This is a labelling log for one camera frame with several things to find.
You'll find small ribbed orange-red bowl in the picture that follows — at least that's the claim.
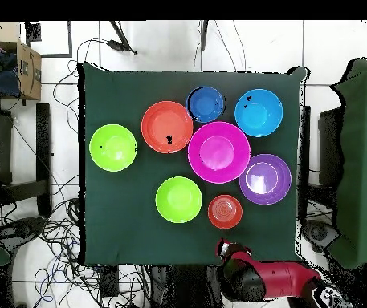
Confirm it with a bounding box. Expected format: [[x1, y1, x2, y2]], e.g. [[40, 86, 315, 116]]
[[207, 194, 244, 230]]

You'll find green plastic bowl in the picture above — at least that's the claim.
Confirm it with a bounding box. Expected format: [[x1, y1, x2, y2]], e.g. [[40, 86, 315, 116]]
[[154, 176, 203, 224], [88, 124, 138, 172]]

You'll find small dark blue bowl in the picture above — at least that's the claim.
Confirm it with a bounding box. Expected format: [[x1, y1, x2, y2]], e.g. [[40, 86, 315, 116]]
[[186, 85, 226, 124]]

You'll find purple plastic bowl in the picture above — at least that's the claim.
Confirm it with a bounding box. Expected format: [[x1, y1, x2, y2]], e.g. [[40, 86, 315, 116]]
[[239, 153, 292, 206]]

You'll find dark green tablecloth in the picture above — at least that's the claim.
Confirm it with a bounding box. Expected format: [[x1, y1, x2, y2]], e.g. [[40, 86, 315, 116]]
[[77, 61, 309, 269]]

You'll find pink plastic bowl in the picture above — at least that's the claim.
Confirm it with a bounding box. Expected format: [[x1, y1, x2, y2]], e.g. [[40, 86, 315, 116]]
[[187, 120, 251, 184]]

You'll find black power adapter box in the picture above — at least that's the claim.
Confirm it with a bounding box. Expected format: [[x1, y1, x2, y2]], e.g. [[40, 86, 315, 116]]
[[100, 265, 120, 298]]

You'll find large orange-red plastic bowl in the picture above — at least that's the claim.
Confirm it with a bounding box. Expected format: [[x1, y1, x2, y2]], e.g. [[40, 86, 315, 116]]
[[141, 100, 194, 154]]

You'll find light blue plastic bowl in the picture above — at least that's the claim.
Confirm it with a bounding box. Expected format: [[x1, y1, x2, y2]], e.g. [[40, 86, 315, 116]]
[[234, 88, 284, 138]]

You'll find black tripod leg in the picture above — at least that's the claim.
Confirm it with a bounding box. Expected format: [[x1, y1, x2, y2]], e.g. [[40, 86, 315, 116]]
[[107, 20, 138, 56], [199, 20, 210, 51]]

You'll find cardboard box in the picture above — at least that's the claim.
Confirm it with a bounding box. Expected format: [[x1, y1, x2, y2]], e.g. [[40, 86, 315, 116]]
[[0, 21, 43, 101]]

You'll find dark blue bag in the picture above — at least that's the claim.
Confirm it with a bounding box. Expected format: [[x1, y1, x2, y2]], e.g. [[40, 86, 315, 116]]
[[0, 52, 22, 99]]

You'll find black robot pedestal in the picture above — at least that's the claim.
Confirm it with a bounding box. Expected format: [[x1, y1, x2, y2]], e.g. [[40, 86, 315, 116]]
[[150, 265, 226, 308]]

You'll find black table leg frame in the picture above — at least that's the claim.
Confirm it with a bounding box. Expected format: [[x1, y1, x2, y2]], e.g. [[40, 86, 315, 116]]
[[0, 102, 53, 220], [298, 105, 342, 222]]

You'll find black metal floor frame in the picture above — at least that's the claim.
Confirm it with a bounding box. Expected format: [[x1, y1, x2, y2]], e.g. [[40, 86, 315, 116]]
[[24, 20, 74, 59]]

